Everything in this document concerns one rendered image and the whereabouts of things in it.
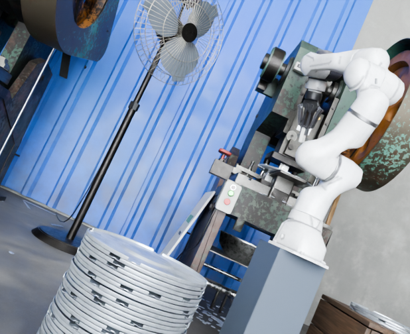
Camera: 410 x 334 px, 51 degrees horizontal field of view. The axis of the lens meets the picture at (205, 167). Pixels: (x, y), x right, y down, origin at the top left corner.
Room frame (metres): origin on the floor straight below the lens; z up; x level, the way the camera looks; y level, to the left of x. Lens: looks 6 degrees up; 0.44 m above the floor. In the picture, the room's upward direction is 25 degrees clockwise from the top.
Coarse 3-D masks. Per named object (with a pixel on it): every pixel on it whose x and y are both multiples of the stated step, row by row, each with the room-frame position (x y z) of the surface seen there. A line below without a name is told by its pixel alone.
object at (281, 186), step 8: (272, 176) 2.18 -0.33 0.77; (280, 176) 2.06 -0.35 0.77; (288, 176) 1.97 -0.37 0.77; (296, 176) 1.94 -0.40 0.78; (272, 184) 2.08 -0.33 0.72; (280, 184) 2.06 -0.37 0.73; (288, 184) 2.06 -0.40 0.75; (296, 184) 2.09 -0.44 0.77; (304, 184) 1.99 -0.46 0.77; (272, 192) 2.06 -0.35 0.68; (280, 192) 2.06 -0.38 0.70; (288, 192) 2.06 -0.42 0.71; (280, 200) 2.06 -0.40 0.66
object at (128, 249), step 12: (96, 240) 0.87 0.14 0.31; (108, 240) 0.96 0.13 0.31; (120, 240) 1.05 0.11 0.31; (132, 240) 1.10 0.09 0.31; (120, 252) 0.84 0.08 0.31; (132, 252) 0.92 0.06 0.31; (144, 252) 0.98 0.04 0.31; (144, 264) 0.83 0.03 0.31; (156, 264) 0.91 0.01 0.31; (168, 264) 0.96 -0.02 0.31; (180, 264) 1.09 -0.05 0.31; (168, 276) 0.84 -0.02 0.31; (180, 276) 0.92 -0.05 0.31; (192, 276) 0.99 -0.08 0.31
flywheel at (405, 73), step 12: (396, 60) 2.23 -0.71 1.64; (408, 60) 2.07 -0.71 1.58; (396, 72) 2.26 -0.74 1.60; (408, 72) 2.10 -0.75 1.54; (408, 84) 1.96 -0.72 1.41; (396, 108) 2.11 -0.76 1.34; (384, 120) 2.16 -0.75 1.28; (384, 132) 2.09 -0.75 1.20; (372, 144) 2.18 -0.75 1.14; (348, 156) 2.42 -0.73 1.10; (360, 156) 2.27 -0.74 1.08
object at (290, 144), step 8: (296, 120) 2.16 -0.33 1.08; (320, 120) 2.16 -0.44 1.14; (296, 128) 2.16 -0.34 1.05; (288, 136) 2.14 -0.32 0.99; (296, 136) 2.14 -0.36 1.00; (312, 136) 2.16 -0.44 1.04; (280, 144) 2.18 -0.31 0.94; (288, 144) 2.13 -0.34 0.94; (296, 144) 2.13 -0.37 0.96; (280, 152) 2.16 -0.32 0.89; (288, 152) 2.13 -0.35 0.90
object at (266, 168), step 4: (260, 164) 2.08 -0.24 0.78; (264, 164) 2.05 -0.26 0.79; (260, 168) 2.18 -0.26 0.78; (264, 168) 2.12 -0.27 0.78; (268, 168) 2.07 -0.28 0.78; (272, 168) 2.02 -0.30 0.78; (276, 168) 1.99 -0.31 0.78; (268, 172) 2.19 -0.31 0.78; (288, 172) 1.97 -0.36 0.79; (308, 184) 2.01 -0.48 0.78
